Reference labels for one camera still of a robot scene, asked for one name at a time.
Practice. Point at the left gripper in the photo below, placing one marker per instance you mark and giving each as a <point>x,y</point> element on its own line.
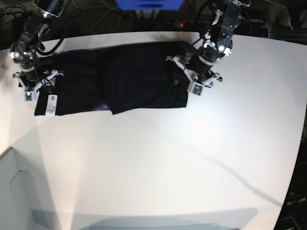
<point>198,63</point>

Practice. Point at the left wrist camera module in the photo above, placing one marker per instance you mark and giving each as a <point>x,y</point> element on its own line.
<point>195,88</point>

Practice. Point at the white power strip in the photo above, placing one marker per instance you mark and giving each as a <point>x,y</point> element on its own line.
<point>183,25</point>

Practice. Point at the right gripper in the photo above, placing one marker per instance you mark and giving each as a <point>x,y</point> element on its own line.
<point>24,54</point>

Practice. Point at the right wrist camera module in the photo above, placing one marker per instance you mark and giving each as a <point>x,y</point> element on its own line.
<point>30,96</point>

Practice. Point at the blue plastic box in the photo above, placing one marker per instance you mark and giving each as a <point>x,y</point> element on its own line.
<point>169,5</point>

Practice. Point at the black T-shirt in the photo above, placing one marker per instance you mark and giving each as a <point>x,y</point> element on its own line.
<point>118,78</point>

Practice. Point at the white clothing tag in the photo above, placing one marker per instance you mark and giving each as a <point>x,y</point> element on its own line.
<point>51,105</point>

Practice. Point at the grey plastic bin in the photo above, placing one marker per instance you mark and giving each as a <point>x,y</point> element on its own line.
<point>25,197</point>

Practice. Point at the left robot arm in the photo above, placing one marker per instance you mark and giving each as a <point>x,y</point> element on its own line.
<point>227,17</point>

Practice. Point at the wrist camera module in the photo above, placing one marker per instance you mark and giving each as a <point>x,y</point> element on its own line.
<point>195,88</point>
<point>30,96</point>

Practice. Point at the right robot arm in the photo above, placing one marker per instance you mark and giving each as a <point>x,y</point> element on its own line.
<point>39,23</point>

